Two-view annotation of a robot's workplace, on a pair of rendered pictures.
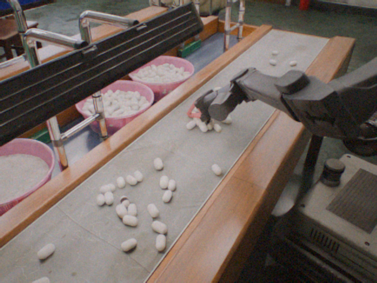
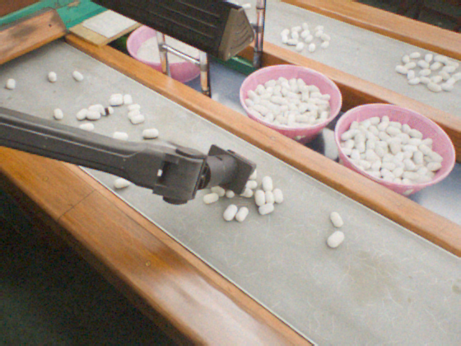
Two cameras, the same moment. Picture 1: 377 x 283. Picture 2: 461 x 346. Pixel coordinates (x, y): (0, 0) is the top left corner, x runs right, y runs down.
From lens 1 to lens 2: 1.09 m
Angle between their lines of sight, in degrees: 67
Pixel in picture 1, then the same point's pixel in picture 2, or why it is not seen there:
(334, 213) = not seen: outside the picture
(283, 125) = (185, 286)
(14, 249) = (91, 65)
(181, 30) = (178, 22)
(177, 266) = not seen: hidden behind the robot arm
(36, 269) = (69, 76)
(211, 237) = (25, 159)
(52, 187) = (137, 67)
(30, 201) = (126, 59)
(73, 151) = (226, 91)
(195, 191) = not seen: hidden behind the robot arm
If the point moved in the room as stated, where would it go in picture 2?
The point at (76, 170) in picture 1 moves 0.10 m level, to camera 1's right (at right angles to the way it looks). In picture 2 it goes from (155, 77) to (145, 100)
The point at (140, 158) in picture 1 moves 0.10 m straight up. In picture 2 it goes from (169, 123) to (164, 91)
